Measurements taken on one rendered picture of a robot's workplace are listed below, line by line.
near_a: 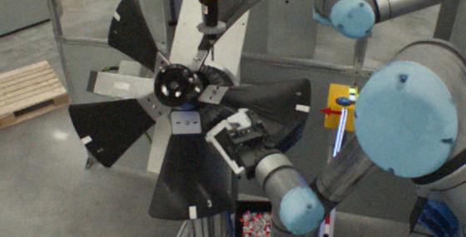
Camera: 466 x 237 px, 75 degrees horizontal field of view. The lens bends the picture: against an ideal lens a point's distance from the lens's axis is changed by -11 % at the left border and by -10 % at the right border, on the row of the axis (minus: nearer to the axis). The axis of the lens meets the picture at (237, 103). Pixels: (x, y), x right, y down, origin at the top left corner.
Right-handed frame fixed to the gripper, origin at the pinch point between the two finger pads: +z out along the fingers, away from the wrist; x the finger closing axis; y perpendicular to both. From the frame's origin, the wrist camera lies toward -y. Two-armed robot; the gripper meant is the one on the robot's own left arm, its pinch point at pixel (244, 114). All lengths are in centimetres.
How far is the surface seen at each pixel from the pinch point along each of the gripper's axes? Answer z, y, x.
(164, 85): 14.2, 16.6, -6.6
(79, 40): 133, 52, 11
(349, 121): 5.4, -38.0, 19.7
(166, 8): 80, 4, -9
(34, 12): 556, 176, 66
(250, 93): 6.4, -4.4, -1.4
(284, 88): 4.3, -13.6, -1.2
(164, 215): -5.6, 26.6, 19.5
